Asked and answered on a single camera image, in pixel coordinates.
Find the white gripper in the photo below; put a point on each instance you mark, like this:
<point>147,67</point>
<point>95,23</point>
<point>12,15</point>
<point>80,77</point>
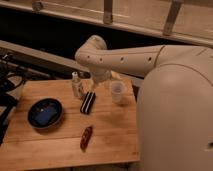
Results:
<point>99,77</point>

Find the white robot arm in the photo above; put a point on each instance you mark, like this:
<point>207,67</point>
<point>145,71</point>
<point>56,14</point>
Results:
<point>174,103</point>

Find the translucent plastic cup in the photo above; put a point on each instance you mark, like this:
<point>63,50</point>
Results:
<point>118,90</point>

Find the small clear bottle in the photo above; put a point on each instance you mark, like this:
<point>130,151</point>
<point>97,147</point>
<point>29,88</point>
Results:
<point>77,86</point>

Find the black white striped block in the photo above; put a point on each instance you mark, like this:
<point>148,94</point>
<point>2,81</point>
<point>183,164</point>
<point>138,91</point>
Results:
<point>87,102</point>

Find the dark bowl with blue inside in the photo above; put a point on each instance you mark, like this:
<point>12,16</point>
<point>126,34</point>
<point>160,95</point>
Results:
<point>45,113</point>

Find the metal railing frame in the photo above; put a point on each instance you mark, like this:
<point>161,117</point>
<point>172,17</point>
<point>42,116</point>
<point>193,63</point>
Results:
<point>189,21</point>

